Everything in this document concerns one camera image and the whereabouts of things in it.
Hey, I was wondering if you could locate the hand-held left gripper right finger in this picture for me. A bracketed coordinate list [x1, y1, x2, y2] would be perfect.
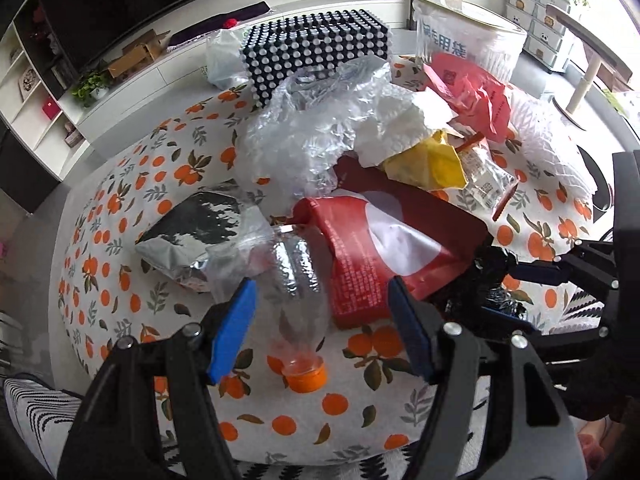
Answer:
[387, 278, 588, 480]

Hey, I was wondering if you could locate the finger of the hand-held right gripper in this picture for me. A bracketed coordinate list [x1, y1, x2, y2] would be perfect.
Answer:
[475, 305, 613, 367]
[505, 239, 621, 292]

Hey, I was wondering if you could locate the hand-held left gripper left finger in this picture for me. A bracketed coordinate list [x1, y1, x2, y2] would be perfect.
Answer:
[57, 278, 258, 480]

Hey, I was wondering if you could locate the black plastic bag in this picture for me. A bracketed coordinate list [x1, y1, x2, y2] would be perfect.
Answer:
[440, 247, 528, 323]

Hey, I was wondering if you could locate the clear plastic bottle orange cap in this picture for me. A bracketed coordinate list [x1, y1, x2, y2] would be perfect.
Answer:
[245, 224, 334, 394]

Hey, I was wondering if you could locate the yellow wrapper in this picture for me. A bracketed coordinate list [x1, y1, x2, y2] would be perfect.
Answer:
[380, 130, 469, 191]

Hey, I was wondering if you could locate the clear plastic lined container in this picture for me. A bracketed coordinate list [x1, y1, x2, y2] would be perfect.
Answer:
[412, 0, 529, 86]

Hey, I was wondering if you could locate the person's right hand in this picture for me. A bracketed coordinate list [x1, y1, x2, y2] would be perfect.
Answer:
[575, 417, 621, 468]

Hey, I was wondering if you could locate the clear zip bag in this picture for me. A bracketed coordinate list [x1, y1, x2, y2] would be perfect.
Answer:
[207, 210, 282, 306]

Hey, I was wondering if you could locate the red pouch bag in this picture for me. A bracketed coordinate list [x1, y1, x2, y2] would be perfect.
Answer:
[294, 155, 493, 332]

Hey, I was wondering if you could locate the silver foil bag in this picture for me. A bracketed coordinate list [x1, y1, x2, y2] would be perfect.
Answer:
[135, 189, 271, 294]

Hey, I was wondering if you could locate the clear wrapper red strip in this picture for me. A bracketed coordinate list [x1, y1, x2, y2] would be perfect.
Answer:
[452, 132, 521, 222]

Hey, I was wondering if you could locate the white foam net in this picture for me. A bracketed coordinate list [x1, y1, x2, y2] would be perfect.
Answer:
[502, 87, 601, 197]

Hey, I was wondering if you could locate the orange print tablecloth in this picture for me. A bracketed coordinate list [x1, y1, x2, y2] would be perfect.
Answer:
[57, 55, 613, 466]

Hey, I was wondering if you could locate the red plastic bag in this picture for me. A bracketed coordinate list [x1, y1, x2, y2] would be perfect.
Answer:
[422, 52, 512, 144]

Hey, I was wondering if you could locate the crumpled white paper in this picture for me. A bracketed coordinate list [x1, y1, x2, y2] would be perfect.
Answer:
[357, 85, 458, 168]

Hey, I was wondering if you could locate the crumpled clear plastic wrap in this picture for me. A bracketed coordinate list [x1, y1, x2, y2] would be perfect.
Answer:
[235, 55, 393, 199]

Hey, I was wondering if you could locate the black white patterned rug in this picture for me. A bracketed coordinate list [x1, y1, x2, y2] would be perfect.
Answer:
[2, 377, 501, 480]

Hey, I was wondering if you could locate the wooden side table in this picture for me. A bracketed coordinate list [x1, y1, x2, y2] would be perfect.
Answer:
[545, 4, 640, 132]

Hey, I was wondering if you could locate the white low cabinet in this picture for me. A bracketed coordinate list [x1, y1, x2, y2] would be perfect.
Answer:
[80, 0, 416, 161]

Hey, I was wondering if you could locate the white drawer cabinet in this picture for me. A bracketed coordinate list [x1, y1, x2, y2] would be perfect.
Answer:
[502, 0, 576, 72]

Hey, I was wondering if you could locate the white plastic bag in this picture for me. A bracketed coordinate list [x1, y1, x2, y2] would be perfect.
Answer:
[205, 27, 251, 91]

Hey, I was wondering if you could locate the small potted plant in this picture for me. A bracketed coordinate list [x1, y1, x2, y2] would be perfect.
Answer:
[70, 71, 114, 109]

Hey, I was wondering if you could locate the black white beaded tissue box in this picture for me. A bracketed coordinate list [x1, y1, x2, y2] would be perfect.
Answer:
[239, 9, 392, 109]

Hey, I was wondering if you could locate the cardboard box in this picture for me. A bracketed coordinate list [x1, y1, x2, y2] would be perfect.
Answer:
[107, 29, 171, 79]

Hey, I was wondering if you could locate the white shelf unit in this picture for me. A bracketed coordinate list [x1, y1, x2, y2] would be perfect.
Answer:
[0, 7, 95, 182]

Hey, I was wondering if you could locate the framed picture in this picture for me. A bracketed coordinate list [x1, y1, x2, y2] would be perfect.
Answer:
[19, 72, 42, 101]

